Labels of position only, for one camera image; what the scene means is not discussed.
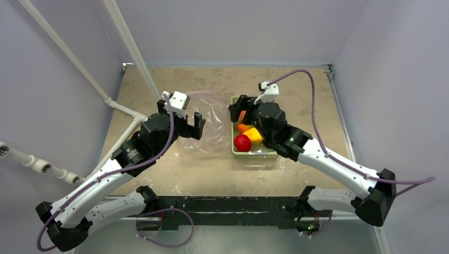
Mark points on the orange fruit toy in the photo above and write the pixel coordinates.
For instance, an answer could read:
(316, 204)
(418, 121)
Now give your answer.
(242, 128)

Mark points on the yellow bell pepper toy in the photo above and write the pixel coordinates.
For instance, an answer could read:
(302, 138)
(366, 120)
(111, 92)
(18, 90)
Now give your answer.
(254, 136)

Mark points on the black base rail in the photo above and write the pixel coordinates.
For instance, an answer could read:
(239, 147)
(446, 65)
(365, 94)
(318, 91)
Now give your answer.
(281, 212)

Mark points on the aluminium frame rail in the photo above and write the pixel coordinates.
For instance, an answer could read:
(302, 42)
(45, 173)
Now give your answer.
(379, 231)

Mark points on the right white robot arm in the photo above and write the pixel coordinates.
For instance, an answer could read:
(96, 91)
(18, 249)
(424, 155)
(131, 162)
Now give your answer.
(370, 193)

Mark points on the clear pink zip bag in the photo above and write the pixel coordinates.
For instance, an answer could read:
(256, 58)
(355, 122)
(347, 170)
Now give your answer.
(216, 131)

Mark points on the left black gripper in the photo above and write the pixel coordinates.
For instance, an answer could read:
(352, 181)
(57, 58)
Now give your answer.
(190, 130)

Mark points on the red tomato toy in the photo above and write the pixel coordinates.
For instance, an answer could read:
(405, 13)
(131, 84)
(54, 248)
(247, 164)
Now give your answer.
(242, 143)

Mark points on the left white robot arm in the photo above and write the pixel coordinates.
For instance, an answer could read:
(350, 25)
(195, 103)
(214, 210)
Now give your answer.
(69, 221)

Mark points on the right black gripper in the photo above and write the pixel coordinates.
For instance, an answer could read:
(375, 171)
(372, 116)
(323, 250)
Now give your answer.
(243, 109)

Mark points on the light green plastic basket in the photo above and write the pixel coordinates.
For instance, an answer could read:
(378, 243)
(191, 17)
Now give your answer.
(257, 154)

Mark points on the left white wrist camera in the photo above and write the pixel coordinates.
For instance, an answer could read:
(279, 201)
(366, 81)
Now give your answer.
(178, 101)

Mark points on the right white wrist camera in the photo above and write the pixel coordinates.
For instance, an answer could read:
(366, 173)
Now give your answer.
(268, 92)

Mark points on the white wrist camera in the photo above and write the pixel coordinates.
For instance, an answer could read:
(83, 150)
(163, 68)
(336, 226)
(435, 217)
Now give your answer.
(268, 92)
(178, 101)

